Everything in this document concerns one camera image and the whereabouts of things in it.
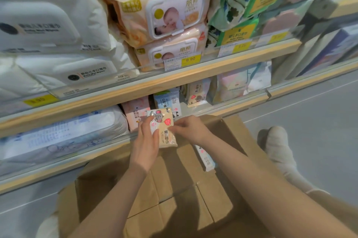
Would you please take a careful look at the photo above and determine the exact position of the neighbouring wooden shelf unit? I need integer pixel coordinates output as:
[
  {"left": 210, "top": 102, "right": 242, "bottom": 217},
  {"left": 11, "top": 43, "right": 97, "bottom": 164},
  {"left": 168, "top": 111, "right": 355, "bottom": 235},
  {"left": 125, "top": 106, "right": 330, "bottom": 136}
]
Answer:
[{"left": 267, "top": 0, "right": 358, "bottom": 101}]

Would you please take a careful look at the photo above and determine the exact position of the brown cardboard box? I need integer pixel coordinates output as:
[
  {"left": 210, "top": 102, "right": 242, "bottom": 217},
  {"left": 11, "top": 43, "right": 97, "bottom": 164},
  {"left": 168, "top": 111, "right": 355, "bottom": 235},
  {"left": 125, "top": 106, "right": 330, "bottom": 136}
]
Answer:
[{"left": 57, "top": 114, "right": 283, "bottom": 238}]

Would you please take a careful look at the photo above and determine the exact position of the grey metal shelf bracket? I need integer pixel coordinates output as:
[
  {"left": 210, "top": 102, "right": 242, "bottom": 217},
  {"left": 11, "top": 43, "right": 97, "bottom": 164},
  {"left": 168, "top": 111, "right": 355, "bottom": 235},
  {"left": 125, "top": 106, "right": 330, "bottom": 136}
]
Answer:
[{"left": 306, "top": 0, "right": 340, "bottom": 20}]

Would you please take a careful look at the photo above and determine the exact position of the pink small wipes packet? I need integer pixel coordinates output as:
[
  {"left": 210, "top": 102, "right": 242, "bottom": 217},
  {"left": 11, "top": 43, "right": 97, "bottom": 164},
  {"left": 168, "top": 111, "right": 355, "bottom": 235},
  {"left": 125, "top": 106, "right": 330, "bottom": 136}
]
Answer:
[{"left": 122, "top": 96, "right": 152, "bottom": 132}]

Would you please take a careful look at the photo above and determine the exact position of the white wet wipes packet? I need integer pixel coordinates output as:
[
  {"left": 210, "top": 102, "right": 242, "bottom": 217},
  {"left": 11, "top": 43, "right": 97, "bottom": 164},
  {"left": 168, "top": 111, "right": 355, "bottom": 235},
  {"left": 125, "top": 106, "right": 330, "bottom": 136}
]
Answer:
[
  {"left": 0, "top": 0, "right": 112, "bottom": 54},
  {"left": 0, "top": 50, "right": 140, "bottom": 98},
  {"left": 0, "top": 61, "right": 48, "bottom": 107}
]

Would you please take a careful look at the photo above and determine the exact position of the yellow price tag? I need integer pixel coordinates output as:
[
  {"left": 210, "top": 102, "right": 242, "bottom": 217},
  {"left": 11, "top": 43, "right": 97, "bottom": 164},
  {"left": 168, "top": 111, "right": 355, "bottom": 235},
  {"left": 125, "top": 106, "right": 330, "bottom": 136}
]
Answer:
[
  {"left": 217, "top": 39, "right": 253, "bottom": 58},
  {"left": 256, "top": 30, "right": 290, "bottom": 46},
  {"left": 23, "top": 94, "right": 59, "bottom": 108},
  {"left": 164, "top": 53, "right": 202, "bottom": 72}
]

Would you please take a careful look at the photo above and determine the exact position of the person's right forearm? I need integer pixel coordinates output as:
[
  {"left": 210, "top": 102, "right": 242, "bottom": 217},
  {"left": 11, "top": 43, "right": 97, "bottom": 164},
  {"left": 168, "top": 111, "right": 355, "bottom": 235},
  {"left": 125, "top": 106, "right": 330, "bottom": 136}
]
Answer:
[{"left": 201, "top": 133, "right": 358, "bottom": 238}]

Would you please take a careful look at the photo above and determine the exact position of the cream elephant print wipes pack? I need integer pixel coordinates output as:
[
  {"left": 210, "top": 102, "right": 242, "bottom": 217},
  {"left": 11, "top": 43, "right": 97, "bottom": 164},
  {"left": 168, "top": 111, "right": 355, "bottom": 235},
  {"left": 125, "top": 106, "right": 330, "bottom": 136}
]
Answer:
[
  {"left": 185, "top": 77, "right": 212, "bottom": 108},
  {"left": 147, "top": 107, "right": 179, "bottom": 149}
]

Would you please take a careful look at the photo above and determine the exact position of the person's right hand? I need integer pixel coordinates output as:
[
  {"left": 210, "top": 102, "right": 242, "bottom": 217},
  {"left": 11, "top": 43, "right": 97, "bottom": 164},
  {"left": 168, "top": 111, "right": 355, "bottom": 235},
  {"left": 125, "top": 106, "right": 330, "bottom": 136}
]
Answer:
[{"left": 167, "top": 115, "right": 214, "bottom": 147}]

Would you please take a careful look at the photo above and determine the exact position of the white pack with blue print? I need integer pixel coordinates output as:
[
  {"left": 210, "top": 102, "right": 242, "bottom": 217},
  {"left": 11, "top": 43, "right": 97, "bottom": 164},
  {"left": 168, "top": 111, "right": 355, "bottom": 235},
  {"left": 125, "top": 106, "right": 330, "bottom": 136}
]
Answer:
[{"left": 0, "top": 105, "right": 130, "bottom": 175}]

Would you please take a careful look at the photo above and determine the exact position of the person's left hand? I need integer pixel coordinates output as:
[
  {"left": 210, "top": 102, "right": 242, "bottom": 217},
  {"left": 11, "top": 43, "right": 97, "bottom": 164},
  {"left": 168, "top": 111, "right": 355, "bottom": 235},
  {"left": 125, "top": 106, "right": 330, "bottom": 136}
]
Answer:
[{"left": 129, "top": 116, "right": 160, "bottom": 174}]

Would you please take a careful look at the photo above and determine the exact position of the white sock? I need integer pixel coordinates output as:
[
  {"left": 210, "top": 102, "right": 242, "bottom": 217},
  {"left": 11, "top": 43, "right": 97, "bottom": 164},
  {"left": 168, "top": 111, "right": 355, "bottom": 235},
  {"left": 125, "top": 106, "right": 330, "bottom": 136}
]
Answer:
[{"left": 282, "top": 162, "right": 330, "bottom": 195}]

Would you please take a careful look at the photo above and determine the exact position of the person's right leg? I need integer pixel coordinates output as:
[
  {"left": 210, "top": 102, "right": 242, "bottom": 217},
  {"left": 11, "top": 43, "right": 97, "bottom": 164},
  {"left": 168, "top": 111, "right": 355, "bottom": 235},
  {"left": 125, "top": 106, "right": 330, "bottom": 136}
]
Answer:
[{"left": 306, "top": 189, "right": 358, "bottom": 227}]

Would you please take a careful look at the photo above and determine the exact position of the wooden store shelving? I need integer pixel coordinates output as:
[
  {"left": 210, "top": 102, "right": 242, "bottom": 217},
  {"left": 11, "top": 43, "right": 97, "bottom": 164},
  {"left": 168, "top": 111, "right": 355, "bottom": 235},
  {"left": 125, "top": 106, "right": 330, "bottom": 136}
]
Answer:
[{"left": 0, "top": 0, "right": 302, "bottom": 195}]

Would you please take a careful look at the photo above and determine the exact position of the person's left forearm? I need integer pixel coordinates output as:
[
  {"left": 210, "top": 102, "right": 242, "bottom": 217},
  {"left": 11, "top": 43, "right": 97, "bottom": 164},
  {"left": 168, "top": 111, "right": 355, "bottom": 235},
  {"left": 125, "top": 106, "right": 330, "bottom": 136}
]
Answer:
[{"left": 68, "top": 162, "right": 149, "bottom": 238}]

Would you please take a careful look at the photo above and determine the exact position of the blue panda print wipes pack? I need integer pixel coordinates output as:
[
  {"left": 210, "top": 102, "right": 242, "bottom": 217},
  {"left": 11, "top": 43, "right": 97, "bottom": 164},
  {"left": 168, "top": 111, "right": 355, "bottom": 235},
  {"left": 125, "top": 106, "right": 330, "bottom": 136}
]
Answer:
[
  {"left": 153, "top": 88, "right": 182, "bottom": 119},
  {"left": 194, "top": 145, "right": 218, "bottom": 173}
]

